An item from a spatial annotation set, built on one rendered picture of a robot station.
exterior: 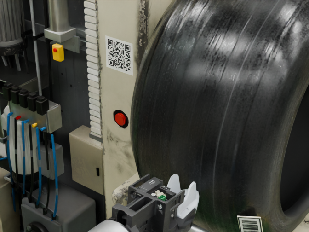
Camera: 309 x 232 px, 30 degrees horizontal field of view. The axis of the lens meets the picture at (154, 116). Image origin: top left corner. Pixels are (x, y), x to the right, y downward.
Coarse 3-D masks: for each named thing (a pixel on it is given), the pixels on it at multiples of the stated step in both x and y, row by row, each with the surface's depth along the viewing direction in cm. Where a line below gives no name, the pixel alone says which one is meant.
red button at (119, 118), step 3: (117, 114) 132; (120, 114) 132; (117, 117) 133; (120, 117) 132; (123, 117) 132; (117, 120) 133; (120, 120) 132; (123, 120) 132; (120, 123) 133; (123, 123) 132
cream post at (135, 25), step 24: (120, 0) 118; (144, 0) 115; (168, 0) 122; (120, 24) 121; (144, 24) 118; (144, 48) 120; (120, 72) 127; (120, 96) 130; (120, 144) 137; (120, 168) 140
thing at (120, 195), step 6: (126, 180) 131; (132, 180) 131; (120, 186) 129; (126, 186) 129; (138, 186) 131; (114, 192) 128; (120, 192) 127; (126, 192) 128; (114, 198) 128; (120, 198) 127; (126, 198) 128; (114, 204) 128; (126, 204) 129
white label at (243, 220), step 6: (240, 216) 98; (246, 216) 98; (252, 216) 98; (240, 222) 99; (246, 222) 99; (252, 222) 99; (258, 222) 98; (240, 228) 101; (246, 228) 101; (252, 228) 100; (258, 228) 100
